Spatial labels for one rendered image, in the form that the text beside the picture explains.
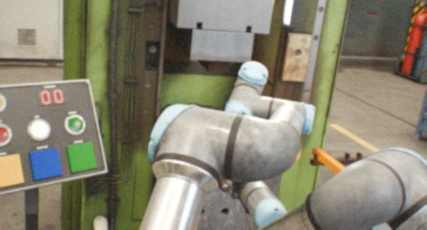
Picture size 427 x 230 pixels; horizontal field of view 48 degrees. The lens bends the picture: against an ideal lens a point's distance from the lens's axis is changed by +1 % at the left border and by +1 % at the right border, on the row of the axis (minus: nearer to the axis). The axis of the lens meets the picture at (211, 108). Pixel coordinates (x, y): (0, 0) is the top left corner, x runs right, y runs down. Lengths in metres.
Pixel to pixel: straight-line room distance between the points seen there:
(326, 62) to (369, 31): 7.54
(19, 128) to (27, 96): 0.09
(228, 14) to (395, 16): 8.26
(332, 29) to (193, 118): 1.07
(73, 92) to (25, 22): 5.30
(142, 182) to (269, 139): 1.03
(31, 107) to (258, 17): 0.72
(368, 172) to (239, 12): 0.78
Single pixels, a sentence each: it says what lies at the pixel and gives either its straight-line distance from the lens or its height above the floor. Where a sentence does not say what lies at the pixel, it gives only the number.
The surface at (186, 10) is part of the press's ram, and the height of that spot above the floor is 1.42.
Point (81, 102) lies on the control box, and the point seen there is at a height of 1.14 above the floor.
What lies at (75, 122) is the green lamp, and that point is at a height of 1.09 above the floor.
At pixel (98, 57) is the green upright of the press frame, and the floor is 1.23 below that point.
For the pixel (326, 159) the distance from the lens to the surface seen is 1.60.
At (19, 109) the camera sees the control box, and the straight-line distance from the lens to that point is 1.35.
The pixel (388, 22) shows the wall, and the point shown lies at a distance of 9.57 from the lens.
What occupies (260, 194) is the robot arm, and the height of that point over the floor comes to 1.04.
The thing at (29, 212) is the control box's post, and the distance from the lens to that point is 1.53.
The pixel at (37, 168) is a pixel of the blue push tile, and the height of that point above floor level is 1.00.
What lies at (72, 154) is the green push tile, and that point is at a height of 1.02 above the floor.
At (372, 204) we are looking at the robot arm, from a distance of 0.86.
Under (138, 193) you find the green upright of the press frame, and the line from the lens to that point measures 1.78.
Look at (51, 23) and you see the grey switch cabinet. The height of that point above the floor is 0.58.
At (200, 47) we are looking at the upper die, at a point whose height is 1.31.
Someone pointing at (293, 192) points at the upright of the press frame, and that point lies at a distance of 1.94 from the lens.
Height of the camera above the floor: 1.56
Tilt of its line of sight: 17 degrees down
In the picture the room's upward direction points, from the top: 6 degrees clockwise
